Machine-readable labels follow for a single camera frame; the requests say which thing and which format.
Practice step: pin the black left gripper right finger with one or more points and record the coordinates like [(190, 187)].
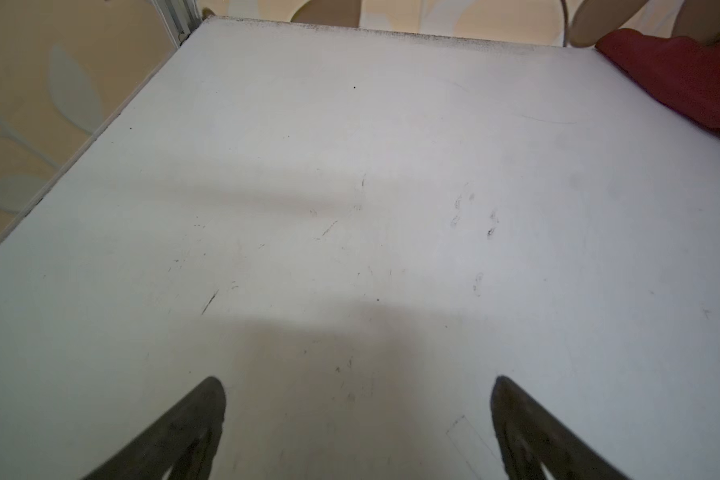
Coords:
[(534, 444)]

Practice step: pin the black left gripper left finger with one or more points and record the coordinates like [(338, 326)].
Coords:
[(181, 444)]

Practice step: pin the aluminium frame post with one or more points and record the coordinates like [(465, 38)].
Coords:
[(180, 17)]

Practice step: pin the maroon cloth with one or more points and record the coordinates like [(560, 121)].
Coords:
[(679, 72)]

